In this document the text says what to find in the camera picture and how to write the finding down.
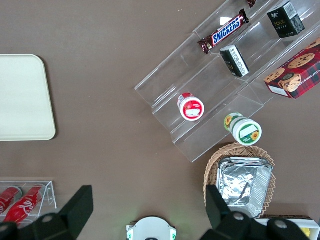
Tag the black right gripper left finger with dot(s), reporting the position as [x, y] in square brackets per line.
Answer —
[75, 207]

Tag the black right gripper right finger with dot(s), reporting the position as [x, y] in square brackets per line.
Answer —
[220, 220]

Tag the light tan wicker basket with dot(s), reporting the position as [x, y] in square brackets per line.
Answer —
[212, 165]

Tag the cream plastic tray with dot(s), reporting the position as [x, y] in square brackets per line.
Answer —
[25, 97]

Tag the clear acrylic bottle rack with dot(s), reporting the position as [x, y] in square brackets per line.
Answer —
[50, 197]

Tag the aluminium foil container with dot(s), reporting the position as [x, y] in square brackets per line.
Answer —
[245, 185]

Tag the red cola bottle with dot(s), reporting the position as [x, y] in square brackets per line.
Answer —
[7, 197]
[23, 206]

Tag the white snack bin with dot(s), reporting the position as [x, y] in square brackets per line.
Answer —
[287, 222]

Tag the yellow snack pack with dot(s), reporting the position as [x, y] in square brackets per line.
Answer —
[306, 232]

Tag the green lidded cup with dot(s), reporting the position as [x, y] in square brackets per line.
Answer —
[246, 131]

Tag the red lidded cup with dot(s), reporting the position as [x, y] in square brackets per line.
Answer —
[192, 108]

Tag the clear acrylic step shelf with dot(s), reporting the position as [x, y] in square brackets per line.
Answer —
[200, 82]

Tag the small black box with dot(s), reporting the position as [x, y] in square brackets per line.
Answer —
[285, 20]
[235, 61]

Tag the red tartan cookie box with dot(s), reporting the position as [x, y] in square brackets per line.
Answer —
[297, 72]

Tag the Snickers chocolate bar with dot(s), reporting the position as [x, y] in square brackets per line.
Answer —
[252, 3]
[225, 32]

